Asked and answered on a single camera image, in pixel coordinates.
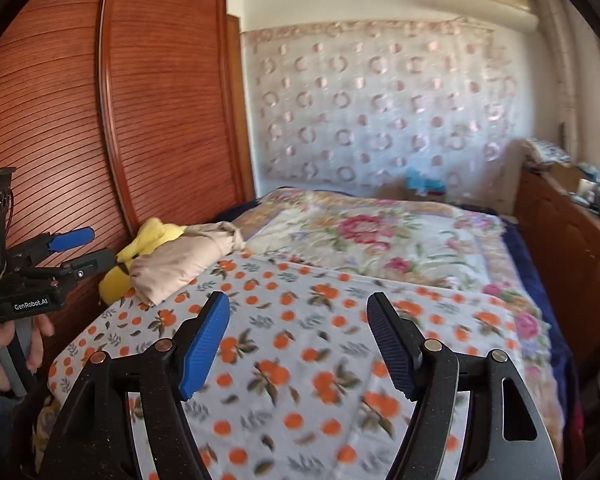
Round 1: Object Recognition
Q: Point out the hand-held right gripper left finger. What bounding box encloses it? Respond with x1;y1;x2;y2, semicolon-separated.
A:
39;291;231;480

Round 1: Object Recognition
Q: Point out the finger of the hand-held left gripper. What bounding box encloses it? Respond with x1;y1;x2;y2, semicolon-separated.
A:
7;226;96;266
17;249;117;286

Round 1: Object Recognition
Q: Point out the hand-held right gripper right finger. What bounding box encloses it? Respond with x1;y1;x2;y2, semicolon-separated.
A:
366;291;563;480

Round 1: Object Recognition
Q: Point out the beige printed t-shirt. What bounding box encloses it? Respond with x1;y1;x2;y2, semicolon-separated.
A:
130;220;247;307

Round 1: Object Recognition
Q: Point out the yellow folded garment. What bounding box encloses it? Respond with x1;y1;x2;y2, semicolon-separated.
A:
98;217;187;306

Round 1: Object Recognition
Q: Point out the orange fruit print bed sheet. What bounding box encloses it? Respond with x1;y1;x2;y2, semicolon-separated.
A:
45;250;526;480

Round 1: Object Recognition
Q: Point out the floral blanket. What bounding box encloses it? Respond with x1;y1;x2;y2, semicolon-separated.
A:
32;187;566;461

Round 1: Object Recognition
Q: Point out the wooden slatted wardrobe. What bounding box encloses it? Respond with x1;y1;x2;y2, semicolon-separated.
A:
0;0;256;376

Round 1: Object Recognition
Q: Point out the floral quilt bed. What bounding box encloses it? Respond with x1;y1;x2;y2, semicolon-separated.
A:
212;200;581;411

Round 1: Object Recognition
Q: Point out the blue plastic toy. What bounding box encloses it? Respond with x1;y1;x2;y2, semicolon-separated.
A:
405;167;447;196

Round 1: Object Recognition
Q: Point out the wooden sideboard cabinet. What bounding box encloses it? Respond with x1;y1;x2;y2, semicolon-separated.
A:
514;165;600;376

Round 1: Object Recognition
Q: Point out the circle patterned sheer curtain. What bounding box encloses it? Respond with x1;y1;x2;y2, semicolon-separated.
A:
240;17;521;201

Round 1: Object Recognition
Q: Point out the cardboard box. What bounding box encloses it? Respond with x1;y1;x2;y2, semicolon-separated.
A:
550;162;583;191

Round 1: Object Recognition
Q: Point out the folded patterned cloth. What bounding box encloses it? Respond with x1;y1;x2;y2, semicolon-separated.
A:
522;137;573;166

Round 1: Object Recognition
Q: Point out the gathered pale window curtain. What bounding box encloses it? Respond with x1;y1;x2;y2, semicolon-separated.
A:
532;0;581;166

